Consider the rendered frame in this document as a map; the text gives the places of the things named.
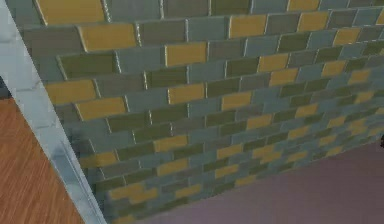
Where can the small black object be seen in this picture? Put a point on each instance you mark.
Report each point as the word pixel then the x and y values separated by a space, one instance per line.
pixel 382 142

